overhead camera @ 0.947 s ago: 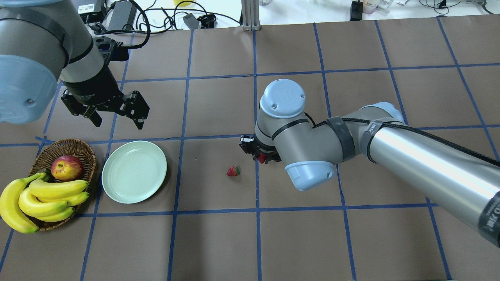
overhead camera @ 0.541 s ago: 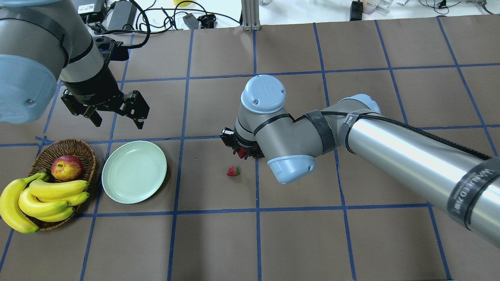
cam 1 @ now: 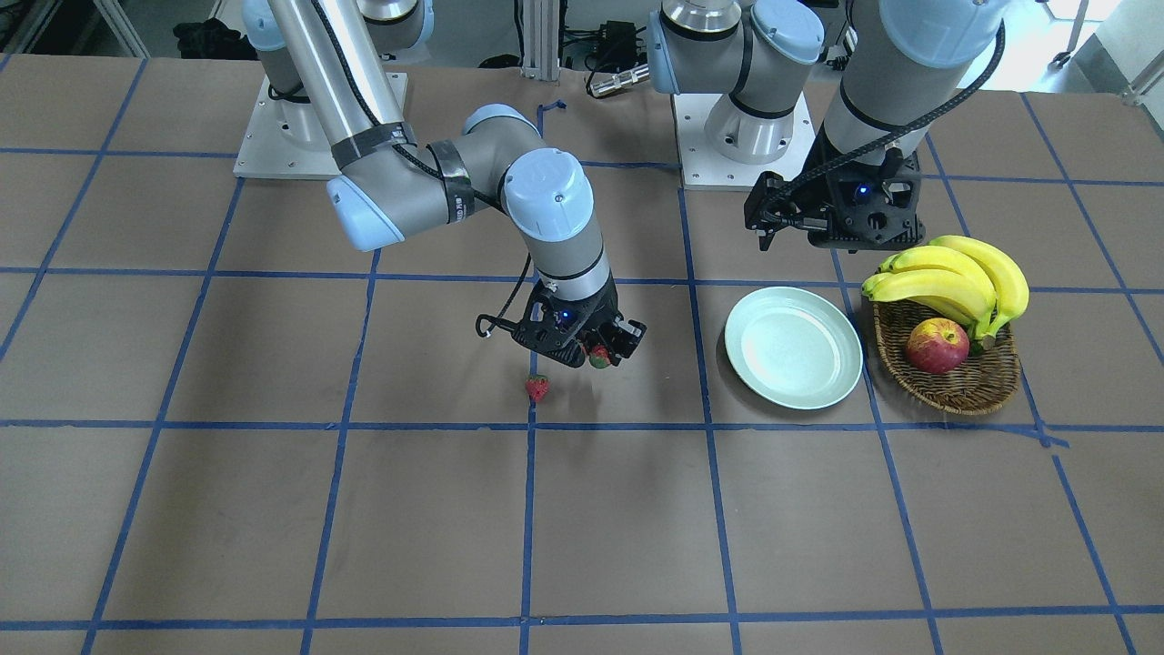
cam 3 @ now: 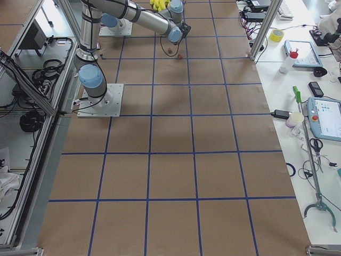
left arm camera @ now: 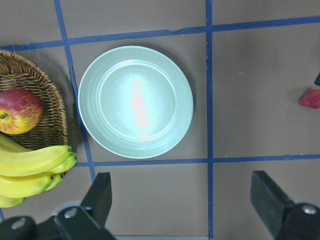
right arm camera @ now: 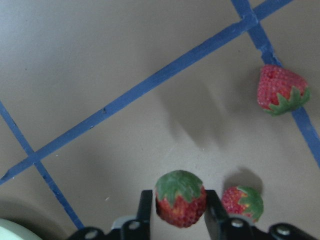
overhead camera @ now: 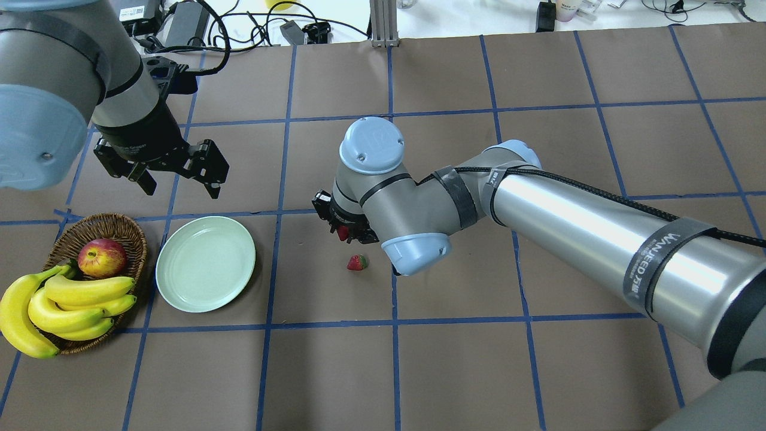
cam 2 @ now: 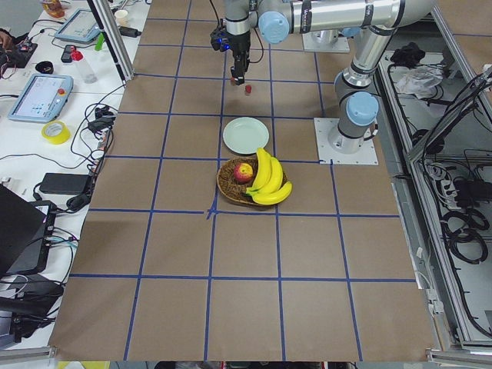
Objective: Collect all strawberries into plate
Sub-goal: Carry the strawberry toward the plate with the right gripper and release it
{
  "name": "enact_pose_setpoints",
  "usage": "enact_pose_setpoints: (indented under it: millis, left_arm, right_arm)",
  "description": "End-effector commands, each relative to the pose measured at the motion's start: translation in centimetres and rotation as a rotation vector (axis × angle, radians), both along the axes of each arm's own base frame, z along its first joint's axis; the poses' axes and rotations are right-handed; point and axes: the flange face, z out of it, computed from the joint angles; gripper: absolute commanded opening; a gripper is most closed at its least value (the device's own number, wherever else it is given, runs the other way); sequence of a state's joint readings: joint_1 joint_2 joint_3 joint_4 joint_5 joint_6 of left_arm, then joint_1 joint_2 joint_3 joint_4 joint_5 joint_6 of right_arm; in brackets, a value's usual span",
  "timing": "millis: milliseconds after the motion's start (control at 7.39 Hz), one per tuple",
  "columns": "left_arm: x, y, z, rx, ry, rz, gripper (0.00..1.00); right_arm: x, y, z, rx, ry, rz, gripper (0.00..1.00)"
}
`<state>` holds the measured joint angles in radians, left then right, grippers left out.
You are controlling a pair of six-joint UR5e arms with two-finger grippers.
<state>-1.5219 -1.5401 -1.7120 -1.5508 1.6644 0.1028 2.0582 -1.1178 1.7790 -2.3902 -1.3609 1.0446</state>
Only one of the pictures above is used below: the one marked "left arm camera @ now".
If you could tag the wicker basket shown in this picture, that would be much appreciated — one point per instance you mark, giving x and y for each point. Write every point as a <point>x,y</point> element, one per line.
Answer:
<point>17,72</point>

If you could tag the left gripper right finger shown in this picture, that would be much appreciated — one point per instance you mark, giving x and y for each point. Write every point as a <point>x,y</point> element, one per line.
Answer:
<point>284,218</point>

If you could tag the light green plate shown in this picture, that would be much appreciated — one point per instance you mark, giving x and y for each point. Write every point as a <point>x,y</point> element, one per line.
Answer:
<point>135,102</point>

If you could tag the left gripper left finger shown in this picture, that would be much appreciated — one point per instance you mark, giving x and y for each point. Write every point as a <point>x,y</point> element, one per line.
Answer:
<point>87,220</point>

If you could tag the red strawberry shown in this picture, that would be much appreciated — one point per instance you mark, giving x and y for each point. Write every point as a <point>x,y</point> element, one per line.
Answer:
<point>310,99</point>

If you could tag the red apple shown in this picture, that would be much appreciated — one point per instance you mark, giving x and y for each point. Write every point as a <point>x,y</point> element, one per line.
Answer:
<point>20,111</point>

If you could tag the yellow banana bunch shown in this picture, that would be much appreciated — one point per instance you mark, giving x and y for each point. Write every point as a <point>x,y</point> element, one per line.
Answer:
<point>25,173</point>

